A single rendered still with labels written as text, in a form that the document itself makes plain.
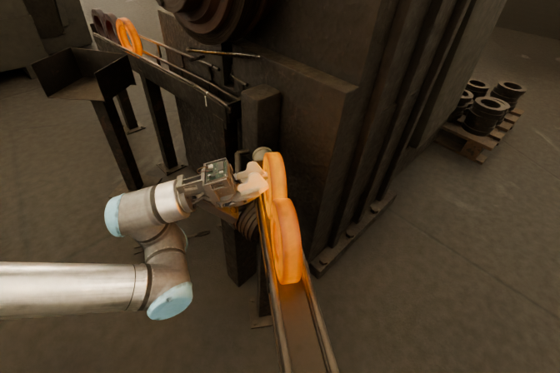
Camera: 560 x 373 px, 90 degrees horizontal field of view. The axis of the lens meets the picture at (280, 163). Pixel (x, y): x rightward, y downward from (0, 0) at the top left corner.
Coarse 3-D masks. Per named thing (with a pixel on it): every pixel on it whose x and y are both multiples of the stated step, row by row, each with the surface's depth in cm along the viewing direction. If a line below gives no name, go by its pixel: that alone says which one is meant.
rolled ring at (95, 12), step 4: (92, 8) 152; (96, 8) 152; (92, 12) 154; (96, 12) 150; (100, 12) 150; (92, 16) 157; (96, 16) 156; (100, 16) 150; (92, 20) 160; (96, 20) 159; (100, 20) 151; (96, 24) 160; (100, 24) 161; (96, 28) 162; (100, 28) 162; (104, 28) 152; (100, 32) 162; (104, 32) 163; (104, 36) 162
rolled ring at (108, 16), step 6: (108, 12) 142; (102, 18) 146; (108, 18) 141; (114, 18) 140; (108, 24) 148; (114, 24) 139; (108, 30) 150; (108, 36) 152; (114, 36) 152; (120, 42) 144
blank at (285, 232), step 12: (276, 204) 50; (288, 204) 50; (276, 216) 50; (288, 216) 48; (276, 228) 56; (288, 228) 46; (276, 240) 56; (288, 240) 46; (300, 240) 46; (276, 252) 54; (288, 252) 45; (300, 252) 46; (276, 264) 54; (288, 264) 46; (300, 264) 46; (288, 276) 47; (300, 276) 48
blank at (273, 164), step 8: (272, 152) 64; (264, 160) 66; (272, 160) 60; (280, 160) 60; (264, 168) 67; (272, 168) 59; (280, 168) 59; (272, 176) 58; (280, 176) 58; (272, 184) 57; (280, 184) 58; (264, 192) 70; (272, 192) 58; (280, 192) 58; (264, 200) 71
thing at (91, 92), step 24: (72, 48) 120; (48, 72) 112; (72, 72) 123; (96, 72) 103; (120, 72) 115; (48, 96) 114; (72, 96) 113; (96, 96) 113; (120, 120) 131; (120, 144) 134; (120, 168) 144; (120, 192) 153
